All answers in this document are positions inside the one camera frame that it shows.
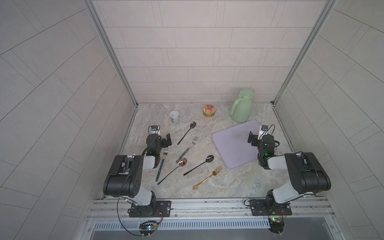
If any silver fork green handle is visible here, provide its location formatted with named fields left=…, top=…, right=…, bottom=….
left=156, top=148, right=169, bottom=182

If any iridescent rainbow spoon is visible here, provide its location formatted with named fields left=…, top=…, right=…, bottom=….
left=157, top=158, right=188, bottom=185

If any silver fork marbled handle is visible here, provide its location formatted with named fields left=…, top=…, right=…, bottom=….
left=176, top=137, right=199, bottom=164

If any black spoon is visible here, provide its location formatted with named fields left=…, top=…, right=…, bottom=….
left=177, top=122, right=197, bottom=145
left=183, top=155, right=215, bottom=176

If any gold ornate fork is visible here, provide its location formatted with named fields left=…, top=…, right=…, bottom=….
left=193, top=166, right=223, bottom=190

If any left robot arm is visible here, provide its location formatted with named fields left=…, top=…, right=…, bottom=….
left=103, top=134, right=172, bottom=218

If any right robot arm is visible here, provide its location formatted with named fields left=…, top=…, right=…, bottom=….
left=248, top=132, right=331, bottom=213

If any lilac plastic tray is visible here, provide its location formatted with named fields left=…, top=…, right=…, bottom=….
left=211, top=120, right=260, bottom=169

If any white printed cup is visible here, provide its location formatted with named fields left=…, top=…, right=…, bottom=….
left=170, top=110, right=180, bottom=123

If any green thermos jug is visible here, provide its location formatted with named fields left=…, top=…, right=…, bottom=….
left=230, top=89, right=255, bottom=124

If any gold round tin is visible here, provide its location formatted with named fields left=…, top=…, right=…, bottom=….
left=203, top=105, right=216, bottom=118

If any right circuit board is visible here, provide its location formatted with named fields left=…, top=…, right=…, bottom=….
left=268, top=217, right=285, bottom=235

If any circuit board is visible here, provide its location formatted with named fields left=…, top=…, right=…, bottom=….
left=268, top=217, right=285, bottom=235
left=139, top=221, right=160, bottom=231

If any left circuit board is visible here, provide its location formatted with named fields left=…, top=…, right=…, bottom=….
left=139, top=221, right=160, bottom=231

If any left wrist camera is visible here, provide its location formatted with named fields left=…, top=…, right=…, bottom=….
left=149, top=125, right=160, bottom=135

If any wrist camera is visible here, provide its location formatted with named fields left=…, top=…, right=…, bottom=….
left=260, top=125, right=269, bottom=133
left=149, top=125, right=160, bottom=135

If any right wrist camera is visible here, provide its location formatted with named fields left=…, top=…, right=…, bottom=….
left=260, top=125, right=269, bottom=133

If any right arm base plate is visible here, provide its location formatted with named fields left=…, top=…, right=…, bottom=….
left=247, top=199, right=293, bottom=217

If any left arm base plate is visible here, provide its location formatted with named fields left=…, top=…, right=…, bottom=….
left=128, top=201, right=172, bottom=218

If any aluminium mounting rail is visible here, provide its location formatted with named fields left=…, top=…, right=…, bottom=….
left=84, top=196, right=335, bottom=221

